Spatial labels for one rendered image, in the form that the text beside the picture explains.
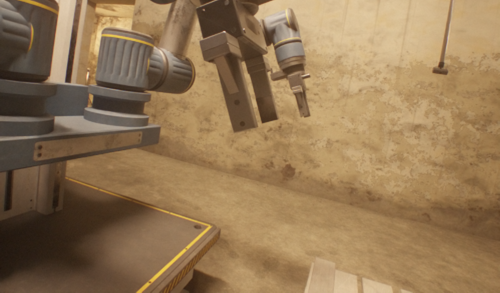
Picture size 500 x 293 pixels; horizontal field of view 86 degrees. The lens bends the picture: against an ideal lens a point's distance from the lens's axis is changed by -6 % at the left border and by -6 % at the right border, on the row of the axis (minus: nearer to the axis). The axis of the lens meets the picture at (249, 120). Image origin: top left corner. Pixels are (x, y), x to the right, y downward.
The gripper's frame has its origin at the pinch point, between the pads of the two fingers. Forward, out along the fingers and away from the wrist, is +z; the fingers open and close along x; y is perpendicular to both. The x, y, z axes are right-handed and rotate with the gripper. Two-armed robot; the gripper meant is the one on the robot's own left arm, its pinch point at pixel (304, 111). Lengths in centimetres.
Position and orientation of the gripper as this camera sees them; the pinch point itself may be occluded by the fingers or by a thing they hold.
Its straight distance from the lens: 107.5
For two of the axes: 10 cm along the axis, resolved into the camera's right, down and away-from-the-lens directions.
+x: 2.8, 0.1, 9.6
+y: 9.3, -2.4, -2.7
